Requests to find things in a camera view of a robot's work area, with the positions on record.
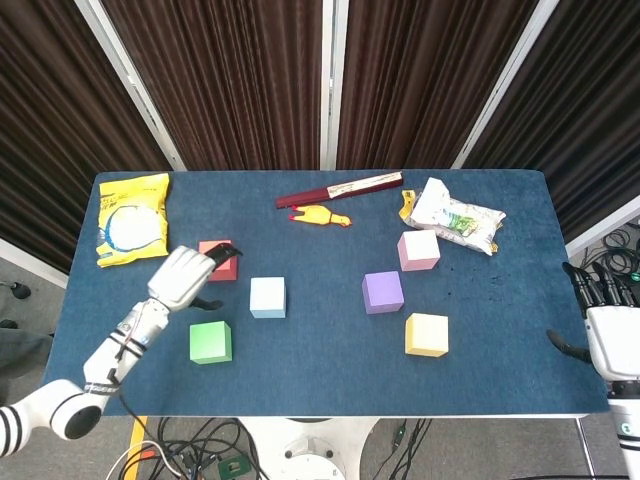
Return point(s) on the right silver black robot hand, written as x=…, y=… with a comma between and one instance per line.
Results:
x=615, y=345

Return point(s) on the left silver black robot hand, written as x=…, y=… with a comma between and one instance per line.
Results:
x=182, y=272

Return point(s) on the red foam cube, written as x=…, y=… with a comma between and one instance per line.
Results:
x=225, y=274

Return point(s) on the green foam cube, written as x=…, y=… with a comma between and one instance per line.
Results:
x=210, y=342

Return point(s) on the light blue foam cube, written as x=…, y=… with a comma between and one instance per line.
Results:
x=267, y=297

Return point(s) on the yellow foam cube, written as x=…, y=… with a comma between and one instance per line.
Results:
x=426, y=335

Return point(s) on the purple foam cube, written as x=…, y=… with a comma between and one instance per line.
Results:
x=382, y=292

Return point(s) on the pink foam cube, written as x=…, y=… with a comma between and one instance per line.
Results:
x=419, y=250

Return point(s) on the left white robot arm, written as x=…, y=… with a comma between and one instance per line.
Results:
x=100, y=360

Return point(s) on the yellow snack bag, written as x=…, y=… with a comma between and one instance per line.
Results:
x=132, y=220

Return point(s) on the yellow rubber chicken toy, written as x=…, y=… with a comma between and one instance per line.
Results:
x=317, y=215

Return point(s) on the black chair caster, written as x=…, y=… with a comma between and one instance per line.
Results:
x=21, y=290

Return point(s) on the blue felt table cover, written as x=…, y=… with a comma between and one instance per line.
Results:
x=320, y=370

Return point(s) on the long dark red box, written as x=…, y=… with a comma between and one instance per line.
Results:
x=340, y=190

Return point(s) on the yellow floor tape strip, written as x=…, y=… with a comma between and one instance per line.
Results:
x=136, y=445

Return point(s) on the orange plastic piece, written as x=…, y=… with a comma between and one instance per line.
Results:
x=150, y=451

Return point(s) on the brown pleated curtain panel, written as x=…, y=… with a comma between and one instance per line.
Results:
x=50, y=125
x=425, y=85
x=225, y=85
x=590, y=100

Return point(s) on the green electronic box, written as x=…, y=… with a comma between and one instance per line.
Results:
x=234, y=467

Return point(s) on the white crumpled snack bag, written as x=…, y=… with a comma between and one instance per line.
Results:
x=455, y=217

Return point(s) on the white partition base rail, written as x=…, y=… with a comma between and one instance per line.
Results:
x=30, y=263
x=600, y=230

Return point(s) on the white partition post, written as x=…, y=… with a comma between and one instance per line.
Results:
x=502, y=85
x=334, y=85
x=134, y=85

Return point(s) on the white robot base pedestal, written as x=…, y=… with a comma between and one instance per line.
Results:
x=310, y=450

